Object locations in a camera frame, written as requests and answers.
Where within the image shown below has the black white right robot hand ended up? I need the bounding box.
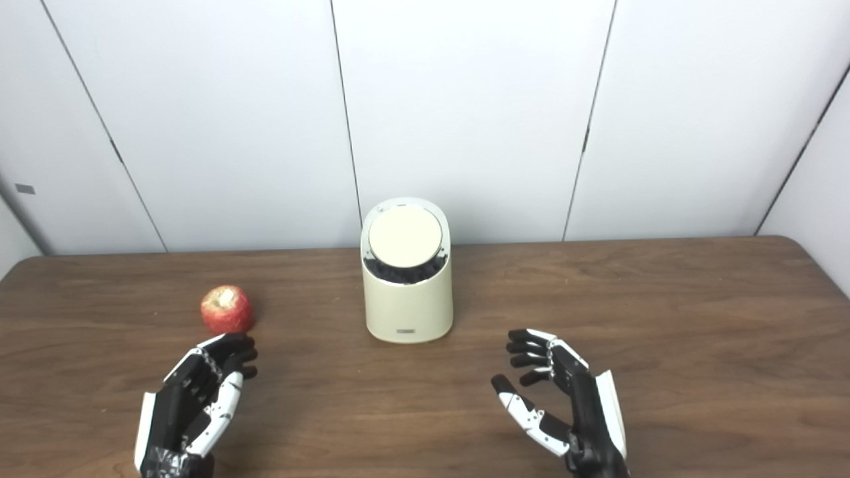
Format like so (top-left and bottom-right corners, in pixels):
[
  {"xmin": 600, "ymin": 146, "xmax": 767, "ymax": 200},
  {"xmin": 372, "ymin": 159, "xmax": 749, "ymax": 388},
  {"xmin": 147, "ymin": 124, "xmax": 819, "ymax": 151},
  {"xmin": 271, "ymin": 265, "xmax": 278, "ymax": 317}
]
[{"xmin": 491, "ymin": 328, "xmax": 630, "ymax": 478}]

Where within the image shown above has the black bin liner bag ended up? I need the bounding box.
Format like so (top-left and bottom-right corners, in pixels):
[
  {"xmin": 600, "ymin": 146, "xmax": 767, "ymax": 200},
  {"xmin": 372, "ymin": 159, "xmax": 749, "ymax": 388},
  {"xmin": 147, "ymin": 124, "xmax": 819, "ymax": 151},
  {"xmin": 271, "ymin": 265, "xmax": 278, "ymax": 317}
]
[{"xmin": 364, "ymin": 254, "xmax": 448, "ymax": 285}]

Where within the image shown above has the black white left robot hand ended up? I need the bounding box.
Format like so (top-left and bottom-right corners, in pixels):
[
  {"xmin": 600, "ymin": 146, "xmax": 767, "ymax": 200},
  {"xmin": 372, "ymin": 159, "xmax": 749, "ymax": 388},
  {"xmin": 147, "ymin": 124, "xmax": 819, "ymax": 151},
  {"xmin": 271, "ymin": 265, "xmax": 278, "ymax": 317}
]
[{"xmin": 134, "ymin": 333, "xmax": 258, "ymax": 478}]

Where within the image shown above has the cream-colored bin body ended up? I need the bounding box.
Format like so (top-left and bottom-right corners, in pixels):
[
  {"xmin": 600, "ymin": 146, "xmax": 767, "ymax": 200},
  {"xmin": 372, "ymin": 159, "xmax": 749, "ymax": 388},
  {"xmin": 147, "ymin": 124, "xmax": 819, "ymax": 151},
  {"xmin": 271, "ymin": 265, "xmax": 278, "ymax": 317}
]
[{"xmin": 361, "ymin": 197, "xmax": 454, "ymax": 345}]

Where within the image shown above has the round cream bin lid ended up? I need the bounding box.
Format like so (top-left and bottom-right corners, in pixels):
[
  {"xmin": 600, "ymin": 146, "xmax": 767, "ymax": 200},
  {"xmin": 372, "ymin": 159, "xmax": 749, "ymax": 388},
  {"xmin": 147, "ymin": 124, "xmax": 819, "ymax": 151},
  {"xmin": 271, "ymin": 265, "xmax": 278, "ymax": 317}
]
[{"xmin": 369, "ymin": 205, "xmax": 443, "ymax": 268}]

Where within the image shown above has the red apple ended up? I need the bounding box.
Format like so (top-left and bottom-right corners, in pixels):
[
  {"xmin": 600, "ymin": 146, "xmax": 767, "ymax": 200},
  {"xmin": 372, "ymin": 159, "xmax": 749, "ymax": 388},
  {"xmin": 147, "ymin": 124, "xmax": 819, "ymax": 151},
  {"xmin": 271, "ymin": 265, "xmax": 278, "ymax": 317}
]
[{"xmin": 201, "ymin": 285, "xmax": 254, "ymax": 335}]

